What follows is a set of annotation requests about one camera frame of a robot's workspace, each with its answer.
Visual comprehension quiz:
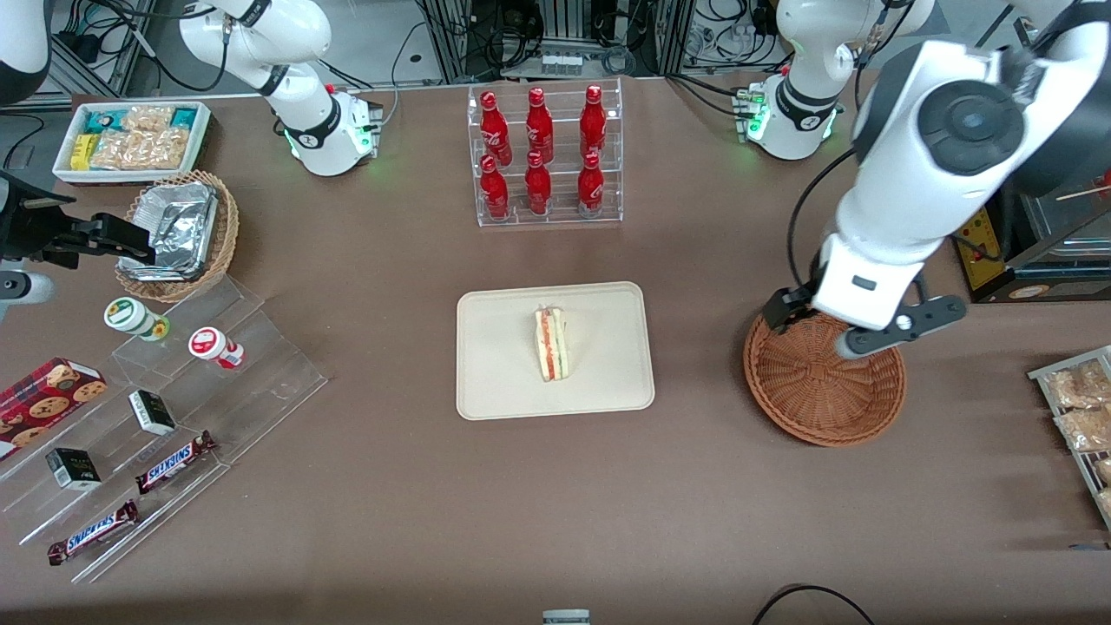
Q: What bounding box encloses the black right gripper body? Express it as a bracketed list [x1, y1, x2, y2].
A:
[0, 169, 81, 263]

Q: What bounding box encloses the triangular sandwich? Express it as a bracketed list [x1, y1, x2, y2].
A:
[533, 306, 574, 384]

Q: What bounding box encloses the round brown wicker basket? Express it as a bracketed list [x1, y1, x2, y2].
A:
[742, 304, 908, 449]

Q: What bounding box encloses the light wicker basket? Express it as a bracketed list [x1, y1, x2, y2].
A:
[115, 169, 240, 305]

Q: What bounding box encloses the beige plastic tray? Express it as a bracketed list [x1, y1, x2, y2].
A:
[456, 280, 656, 422]

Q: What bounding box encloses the silver foil pack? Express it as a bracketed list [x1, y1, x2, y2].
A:
[119, 204, 216, 283]
[130, 181, 220, 222]

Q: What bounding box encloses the white rectangular snack bin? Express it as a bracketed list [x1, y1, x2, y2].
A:
[52, 100, 214, 186]

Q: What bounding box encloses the green lid cup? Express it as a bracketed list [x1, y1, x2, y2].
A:
[103, 297, 171, 342]

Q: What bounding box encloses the clear peanut snack bag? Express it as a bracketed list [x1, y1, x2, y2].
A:
[91, 130, 189, 171]
[122, 105, 175, 136]

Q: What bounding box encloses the black hot food case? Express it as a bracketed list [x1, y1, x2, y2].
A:
[950, 165, 1111, 305]

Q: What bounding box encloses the red lid cup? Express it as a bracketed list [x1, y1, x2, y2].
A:
[187, 326, 246, 371]

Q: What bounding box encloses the red cookie box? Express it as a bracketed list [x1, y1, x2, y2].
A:
[0, 357, 109, 461]

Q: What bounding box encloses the small black box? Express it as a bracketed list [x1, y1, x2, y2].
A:
[45, 447, 102, 492]
[128, 390, 177, 437]

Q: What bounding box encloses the clear acrylic stepped display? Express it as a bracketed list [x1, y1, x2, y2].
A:
[0, 276, 329, 584]

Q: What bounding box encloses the red cola bottle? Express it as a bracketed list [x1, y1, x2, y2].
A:
[525, 87, 555, 164]
[480, 155, 510, 220]
[577, 152, 605, 218]
[524, 151, 553, 216]
[479, 90, 513, 168]
[580, 84, 608, 160]

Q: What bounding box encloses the Snickers bar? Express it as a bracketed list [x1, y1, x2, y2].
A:
[47, 499, 140, 567]
[135, 431, 218, 496]

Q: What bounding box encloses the clear acrylic bottle rack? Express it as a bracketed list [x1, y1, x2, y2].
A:
[467, 76, 624, 228]

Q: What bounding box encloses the aluminium equipment rack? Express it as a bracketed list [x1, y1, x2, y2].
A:
[421, 0, 695, 81]

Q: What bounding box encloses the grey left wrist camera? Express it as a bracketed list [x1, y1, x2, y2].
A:
[837, 295, 968, 359]

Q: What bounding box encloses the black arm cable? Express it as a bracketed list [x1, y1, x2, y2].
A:
[785, 146, 862, 294]

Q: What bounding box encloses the black table cable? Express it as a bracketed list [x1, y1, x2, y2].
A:
[751, 584, 878, 625]

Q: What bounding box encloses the grey wire tray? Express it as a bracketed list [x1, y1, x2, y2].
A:
[1028, 345, 1111, 530]

